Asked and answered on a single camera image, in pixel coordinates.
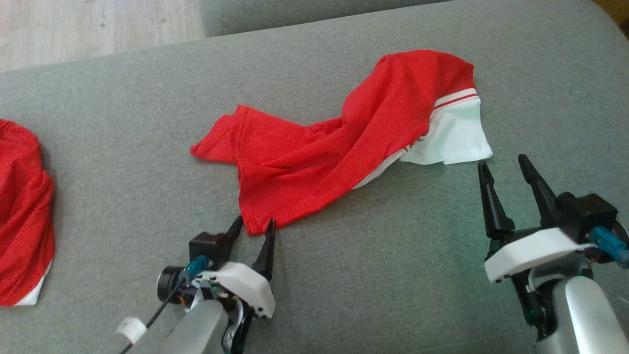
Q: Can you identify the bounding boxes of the grey sofa seat cushion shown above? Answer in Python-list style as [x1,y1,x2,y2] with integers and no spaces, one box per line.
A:
[199,0,453,38]

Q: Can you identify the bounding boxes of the red white striped t-shirt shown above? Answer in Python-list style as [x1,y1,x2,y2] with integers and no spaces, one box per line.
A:
[190,49,493,236]

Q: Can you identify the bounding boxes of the right camera cable teal connector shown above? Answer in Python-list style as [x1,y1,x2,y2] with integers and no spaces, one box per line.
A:
[589,226,629,269]

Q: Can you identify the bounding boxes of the yellow sofa back cushion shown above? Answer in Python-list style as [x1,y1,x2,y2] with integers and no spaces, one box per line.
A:
[592,0,629,38]

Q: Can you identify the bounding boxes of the white cable tag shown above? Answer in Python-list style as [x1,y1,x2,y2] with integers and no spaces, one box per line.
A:
[117,317,147,344]

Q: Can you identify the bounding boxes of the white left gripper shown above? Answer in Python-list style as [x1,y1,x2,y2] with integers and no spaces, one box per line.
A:
[196,215,277,320]

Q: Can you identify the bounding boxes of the red white lettered t-shirt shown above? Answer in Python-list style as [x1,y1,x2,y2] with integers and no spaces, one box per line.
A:
[0,119,56,306]

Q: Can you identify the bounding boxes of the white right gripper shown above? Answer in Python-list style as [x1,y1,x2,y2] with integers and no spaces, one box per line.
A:
[478,154,596,284]

